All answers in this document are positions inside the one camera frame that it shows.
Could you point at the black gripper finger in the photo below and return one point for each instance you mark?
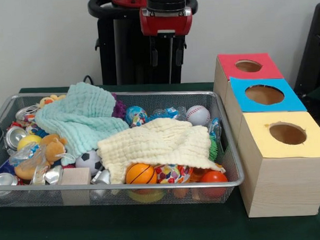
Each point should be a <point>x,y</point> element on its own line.
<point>179,51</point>
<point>154,52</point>

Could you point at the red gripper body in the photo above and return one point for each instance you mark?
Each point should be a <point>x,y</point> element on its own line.
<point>166,25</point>

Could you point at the mint green cloth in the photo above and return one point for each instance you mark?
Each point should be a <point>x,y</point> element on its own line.
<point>82,115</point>

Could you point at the brown plush teddy bear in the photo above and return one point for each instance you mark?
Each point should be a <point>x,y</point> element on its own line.
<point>55,151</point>

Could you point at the wooden box with three holes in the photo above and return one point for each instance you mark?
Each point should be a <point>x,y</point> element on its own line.
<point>285,186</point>

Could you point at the shallow clear mesh bin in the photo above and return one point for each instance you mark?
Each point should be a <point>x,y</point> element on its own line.
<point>33,200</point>

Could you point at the white baseball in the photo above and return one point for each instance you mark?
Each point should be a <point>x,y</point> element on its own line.
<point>198,115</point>

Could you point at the cream yellow cloth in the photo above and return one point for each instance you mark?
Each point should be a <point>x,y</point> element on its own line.
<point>155,141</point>

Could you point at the yellow plush duck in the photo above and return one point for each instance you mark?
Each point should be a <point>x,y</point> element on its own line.
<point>49,100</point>

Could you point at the orange toy basketball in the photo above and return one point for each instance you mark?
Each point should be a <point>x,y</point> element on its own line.
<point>141,174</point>

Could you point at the black white soccer ball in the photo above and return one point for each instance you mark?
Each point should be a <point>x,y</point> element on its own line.
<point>87,161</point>

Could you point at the red orange ball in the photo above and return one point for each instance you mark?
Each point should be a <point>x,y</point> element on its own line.
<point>214,177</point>

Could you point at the black chair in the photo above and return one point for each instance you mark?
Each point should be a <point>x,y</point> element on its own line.
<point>316,52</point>

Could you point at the plain wooden block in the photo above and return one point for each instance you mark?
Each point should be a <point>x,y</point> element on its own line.
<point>75,177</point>

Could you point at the small yellow ball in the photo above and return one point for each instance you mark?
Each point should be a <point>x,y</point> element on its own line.
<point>29,141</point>

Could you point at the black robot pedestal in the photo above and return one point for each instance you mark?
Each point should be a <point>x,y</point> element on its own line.
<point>130,47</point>

